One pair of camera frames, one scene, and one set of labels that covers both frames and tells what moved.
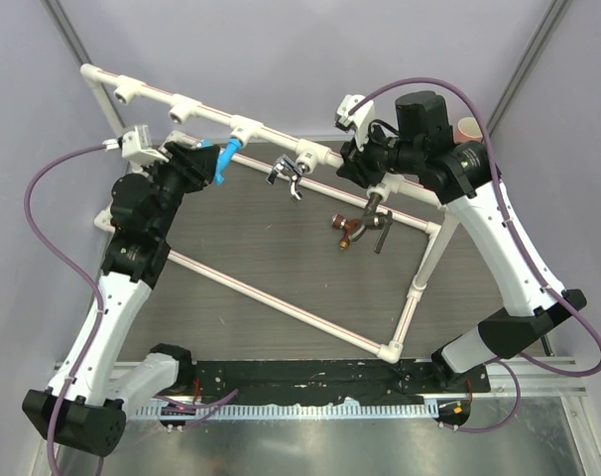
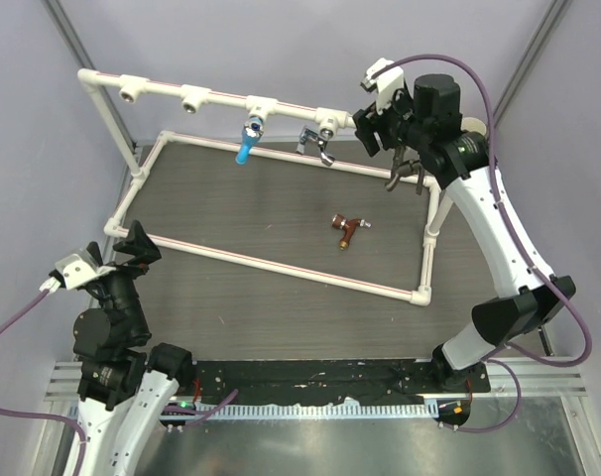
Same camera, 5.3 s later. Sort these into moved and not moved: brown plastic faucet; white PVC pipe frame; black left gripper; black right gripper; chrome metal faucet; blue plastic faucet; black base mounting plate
Moved: black right gripper; blue plastic faucet; white PVC pipe frame; chrome metal faucet; black left gripper
Not moved: black base mounting plate; brown plastic faucet
